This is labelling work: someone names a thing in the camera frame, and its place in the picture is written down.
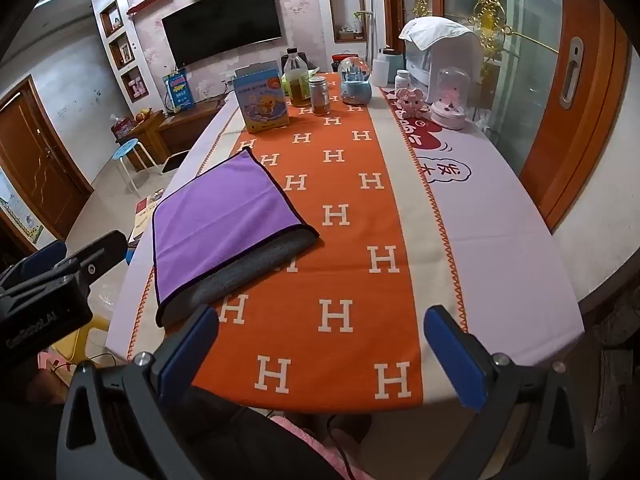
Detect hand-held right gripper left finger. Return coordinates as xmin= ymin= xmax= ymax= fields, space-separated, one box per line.
xmin=56 ymin=304 xmax=221 ymax=480

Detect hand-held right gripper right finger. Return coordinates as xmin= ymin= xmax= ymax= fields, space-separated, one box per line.
xmin=423 ymin=305 xmax=589 ymax=480

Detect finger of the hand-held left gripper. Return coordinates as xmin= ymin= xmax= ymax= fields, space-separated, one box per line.
xmin=50 ymin=230 xmax=129 ymax=295
xmin=0 ymin=240 xmax=68 ymax=291

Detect purple and grey towel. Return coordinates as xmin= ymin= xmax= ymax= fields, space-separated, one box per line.
xmin=151 ymin=147 xmax=321 ymax=328

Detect yellow plastic stool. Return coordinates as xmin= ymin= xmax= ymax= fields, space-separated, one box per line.
xmin=52 ymin=314 xmax=112 ymax=364

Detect brown wooden door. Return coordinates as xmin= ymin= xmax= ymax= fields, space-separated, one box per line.
xmin=0 ymin=75 xmax=95 ymax=241

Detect blue round stool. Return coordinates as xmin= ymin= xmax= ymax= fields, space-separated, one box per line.
xmin=111 ymin=138 xmax=162 ymax=196

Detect red gift box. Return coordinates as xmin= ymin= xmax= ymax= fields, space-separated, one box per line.
xmin=111 ymin=114 xmax=142 ymax=142

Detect wooden tv cabinet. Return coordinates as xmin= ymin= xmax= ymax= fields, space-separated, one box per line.
xmin=127 ymin=96 xmax=236 ymax=165

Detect orange patterned tablecloth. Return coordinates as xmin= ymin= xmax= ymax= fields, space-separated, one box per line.
xmin=105 ymin=71 xmax=585 ymax=412

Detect blue upright box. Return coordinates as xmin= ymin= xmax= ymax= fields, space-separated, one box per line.
xmin=162 ymin=69 xmax=195 ymax=111

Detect blue and orange carton box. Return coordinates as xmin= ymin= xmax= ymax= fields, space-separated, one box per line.
xmin=232 ymin=60 xmax=291 ymax=134

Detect glass dome music box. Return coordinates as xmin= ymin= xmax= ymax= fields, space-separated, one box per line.
xmin=430 ymin=66 xmax=472 ymax=131

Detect pink plush toy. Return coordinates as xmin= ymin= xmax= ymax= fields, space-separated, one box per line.
xmin=395 ymin=87 xmax=430 ymax=120

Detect glass bottle with yellow liquid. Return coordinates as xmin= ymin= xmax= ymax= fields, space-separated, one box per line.
xmin=282 ymin=47 xmax=313 ymax=107

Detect small glass jar brown contents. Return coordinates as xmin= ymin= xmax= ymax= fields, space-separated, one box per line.
xmin=308 ymin=75 xmax=331 ymax=117

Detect wooden sliding door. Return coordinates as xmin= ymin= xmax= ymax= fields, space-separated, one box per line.
xmin=518 ymin=0 xmax=632 ymax=231

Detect blue snow globe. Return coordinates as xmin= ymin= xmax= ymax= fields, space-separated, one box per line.
xmin=337 ymin=56 xmax=374 ymax=105

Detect white plastic bottle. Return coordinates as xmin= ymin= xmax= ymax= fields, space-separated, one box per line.
xmin=372 ymin=48 xmax=397 ymax=87

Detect white appliance with cloth cover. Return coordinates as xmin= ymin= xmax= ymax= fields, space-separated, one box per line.
xmin=398 ymin=16 xmax=485 ymax=86

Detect white wall shelf unit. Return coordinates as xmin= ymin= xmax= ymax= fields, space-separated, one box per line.
xmin=92 ymin=0 xmax=150 ymax=107

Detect black wall television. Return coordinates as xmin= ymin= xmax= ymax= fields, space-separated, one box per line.
xmin=161 ymin=0 xmax=284 ymax=68

